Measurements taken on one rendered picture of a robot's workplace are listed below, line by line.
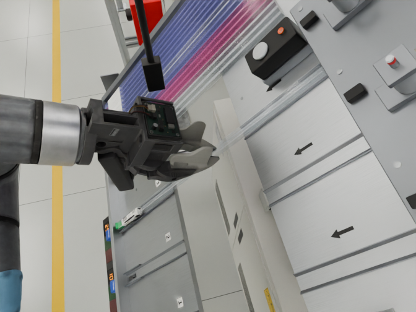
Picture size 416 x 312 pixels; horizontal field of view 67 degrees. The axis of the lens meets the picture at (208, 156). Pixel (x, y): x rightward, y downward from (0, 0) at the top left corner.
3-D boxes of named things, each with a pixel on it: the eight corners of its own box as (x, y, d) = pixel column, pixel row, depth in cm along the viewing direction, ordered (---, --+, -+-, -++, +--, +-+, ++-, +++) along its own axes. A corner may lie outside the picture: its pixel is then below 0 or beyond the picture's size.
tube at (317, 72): (122, 229, 68) (117, 229, 67) (121, 223, 68) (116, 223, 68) (327, 74, 40) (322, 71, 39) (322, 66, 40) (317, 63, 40)
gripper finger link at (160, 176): (197, 179, 46) (138, 173, 42) (192, 184, 47) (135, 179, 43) (192, 151, 48) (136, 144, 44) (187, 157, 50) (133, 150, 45)
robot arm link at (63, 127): (35, 176, 38) (37, 122, 42) (77, 177, 40) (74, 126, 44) (43, 140, 32) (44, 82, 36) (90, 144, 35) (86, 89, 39)
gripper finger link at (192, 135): (231, 133, 48) (177, 129, 43) (212, 154, 53) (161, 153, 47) (225, 117, 50) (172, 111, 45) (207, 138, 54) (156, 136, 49)
